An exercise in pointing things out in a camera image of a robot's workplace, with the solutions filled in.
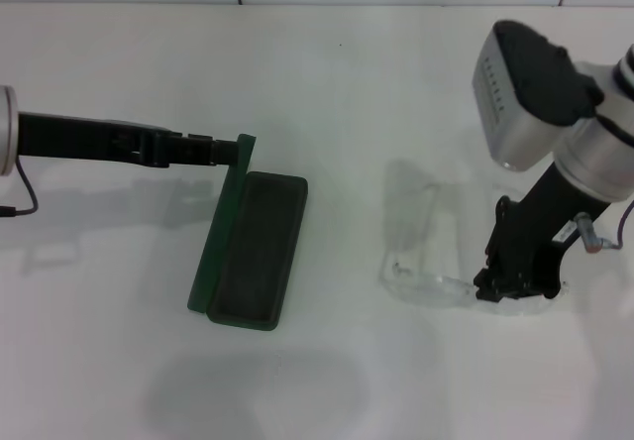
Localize clear transparent glasses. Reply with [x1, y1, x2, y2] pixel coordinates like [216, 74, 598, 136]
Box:
[378, 160, 544, 318]

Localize grey left gripper cable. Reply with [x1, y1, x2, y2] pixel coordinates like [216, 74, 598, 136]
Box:
[0, 159, 40, 219]

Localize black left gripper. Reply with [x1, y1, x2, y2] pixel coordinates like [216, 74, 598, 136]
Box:
[18, 111, 240, 168]

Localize grey right gripper cable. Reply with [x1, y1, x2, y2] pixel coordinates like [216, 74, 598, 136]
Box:
[573, 196, 634, 254]

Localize green glasses case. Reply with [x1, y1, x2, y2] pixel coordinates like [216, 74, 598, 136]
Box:
[186, 133, 309, 333]

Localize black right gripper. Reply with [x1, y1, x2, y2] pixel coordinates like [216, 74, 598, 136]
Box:
[473, 165, 609, 306]

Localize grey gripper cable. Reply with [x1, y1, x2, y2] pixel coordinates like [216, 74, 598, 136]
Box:
[0, 159, 40, 219]
[573, 196, 634, 254]

